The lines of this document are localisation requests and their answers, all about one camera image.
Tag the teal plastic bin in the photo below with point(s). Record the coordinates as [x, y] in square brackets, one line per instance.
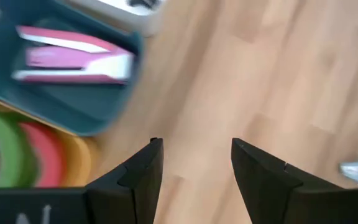
[73, 105]

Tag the white plastic bin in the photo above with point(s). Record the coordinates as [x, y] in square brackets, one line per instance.
[129, 20]

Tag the pink tape roll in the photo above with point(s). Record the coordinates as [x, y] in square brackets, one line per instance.
[48, 155]

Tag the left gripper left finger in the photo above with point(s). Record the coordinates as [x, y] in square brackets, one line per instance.
[129, 199]

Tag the pink and white stapler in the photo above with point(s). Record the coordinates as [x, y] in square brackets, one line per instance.
[73, 59]

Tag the green tape roll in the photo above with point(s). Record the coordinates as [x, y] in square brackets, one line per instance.
[8, 146]

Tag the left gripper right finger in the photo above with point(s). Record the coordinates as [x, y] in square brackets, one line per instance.
[266, 193]

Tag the yellow plastic bin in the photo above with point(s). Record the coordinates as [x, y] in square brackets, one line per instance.
[79, 161]

